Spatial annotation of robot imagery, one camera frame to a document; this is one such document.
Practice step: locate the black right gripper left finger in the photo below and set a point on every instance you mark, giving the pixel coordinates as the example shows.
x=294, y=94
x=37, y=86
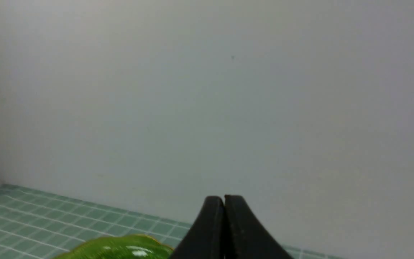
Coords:
x=204, y=238

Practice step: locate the green glass plate gold rim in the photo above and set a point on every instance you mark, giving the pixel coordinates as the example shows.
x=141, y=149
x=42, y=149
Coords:
x=135, y=246

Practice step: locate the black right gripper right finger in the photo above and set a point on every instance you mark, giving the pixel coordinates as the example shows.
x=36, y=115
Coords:
x=246, y=237

